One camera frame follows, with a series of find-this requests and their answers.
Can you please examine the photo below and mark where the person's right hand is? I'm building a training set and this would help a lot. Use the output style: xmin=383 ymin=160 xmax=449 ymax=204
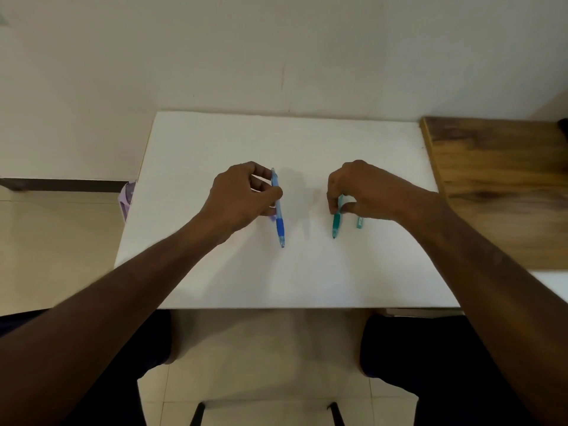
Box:
xmin=327 ymin=160 xmax=438 ymax=227

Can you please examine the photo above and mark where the person's left hand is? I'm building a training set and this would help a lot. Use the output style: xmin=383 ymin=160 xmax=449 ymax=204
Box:
xmin=201 ymin=162 xmax=284 ymax=236

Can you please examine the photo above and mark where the teal ballpoint pen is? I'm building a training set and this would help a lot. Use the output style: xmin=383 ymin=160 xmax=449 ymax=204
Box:
xmin=331 ymin=195 xmax=345 ymax=239

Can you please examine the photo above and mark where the blue ballpoint pen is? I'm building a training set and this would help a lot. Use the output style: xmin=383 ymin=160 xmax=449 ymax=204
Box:
xmin=270 ymin=167 xmax=286 ymax=249

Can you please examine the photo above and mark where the person's right forearm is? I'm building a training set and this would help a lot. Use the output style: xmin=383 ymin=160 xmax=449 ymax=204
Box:
xmin=396 ymin=191 xmax=568 ymax=426

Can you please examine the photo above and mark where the person's left forearm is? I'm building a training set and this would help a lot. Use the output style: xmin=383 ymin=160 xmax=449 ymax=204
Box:
xmin=0 ymin=212 xmax=231 ymax=426

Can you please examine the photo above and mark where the lavender plastic bin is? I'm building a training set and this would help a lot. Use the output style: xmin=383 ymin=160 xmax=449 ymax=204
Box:
xmin=117 ymin=181 xmax=136 ymax=223

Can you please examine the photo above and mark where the brown wooden table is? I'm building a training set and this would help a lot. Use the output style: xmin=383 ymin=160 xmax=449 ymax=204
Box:
xmin=419 ymin=116 xmax=568 ymax=271

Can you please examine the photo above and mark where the person's right leg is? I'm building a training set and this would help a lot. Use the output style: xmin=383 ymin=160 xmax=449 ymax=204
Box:
xmin=359 ymin=314 xmax=541 ymax=426

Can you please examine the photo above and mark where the person's leg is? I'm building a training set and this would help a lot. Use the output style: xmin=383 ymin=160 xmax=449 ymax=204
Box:
xmin=0 ymin=309 xmax=173 ymax=426
xmin=359 ymin=314 xmax=541 ymax=426

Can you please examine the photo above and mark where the person's left leg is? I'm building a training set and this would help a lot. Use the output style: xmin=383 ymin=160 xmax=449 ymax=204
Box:
xmin=0 ymin=309 xmax=173 ymax=426

